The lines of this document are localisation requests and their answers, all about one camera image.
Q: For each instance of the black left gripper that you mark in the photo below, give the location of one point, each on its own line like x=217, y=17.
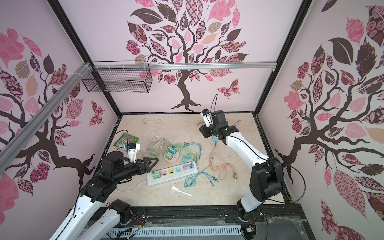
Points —
x=146, y=165

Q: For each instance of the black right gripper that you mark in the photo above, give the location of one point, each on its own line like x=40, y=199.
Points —
x=204, y=129

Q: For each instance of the light green charger plug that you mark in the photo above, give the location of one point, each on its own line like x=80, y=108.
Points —
x=156, y=174

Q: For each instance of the green USB charger plug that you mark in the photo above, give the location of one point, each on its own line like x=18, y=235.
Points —
x=168, y=155

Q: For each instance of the teal USB charger plug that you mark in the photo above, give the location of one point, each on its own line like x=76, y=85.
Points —
x=173, y=150

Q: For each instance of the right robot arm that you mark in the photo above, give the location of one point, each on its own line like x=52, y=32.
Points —
x=266, y=174

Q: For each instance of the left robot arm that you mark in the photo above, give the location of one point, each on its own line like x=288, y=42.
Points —
x=116, y=168

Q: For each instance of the round pink power socket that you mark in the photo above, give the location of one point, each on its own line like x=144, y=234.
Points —
x=176, y=158

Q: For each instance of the white ceramic spoon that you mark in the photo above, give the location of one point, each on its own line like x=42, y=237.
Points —
x=175, y=189

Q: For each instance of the green snack packet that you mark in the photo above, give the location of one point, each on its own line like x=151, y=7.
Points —
x=125, y=139

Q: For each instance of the white multicolour power strip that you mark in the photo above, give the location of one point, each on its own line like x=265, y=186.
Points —
x=173, y=173

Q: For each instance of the pale yellow peeler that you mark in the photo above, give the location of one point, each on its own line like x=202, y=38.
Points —
x=147, y=121

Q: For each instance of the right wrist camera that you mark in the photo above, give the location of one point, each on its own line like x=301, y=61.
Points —
x=207, y=117

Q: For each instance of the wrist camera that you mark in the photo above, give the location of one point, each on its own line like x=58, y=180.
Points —
x=132, y=151
x=207, y=117

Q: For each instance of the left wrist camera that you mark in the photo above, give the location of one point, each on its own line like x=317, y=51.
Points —
x=132, y=151

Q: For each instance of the black wire basket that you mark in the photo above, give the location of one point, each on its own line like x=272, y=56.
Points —
x=119, y=77

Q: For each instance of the aluminium rail left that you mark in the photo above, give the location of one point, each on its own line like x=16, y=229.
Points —
x=11, y=150

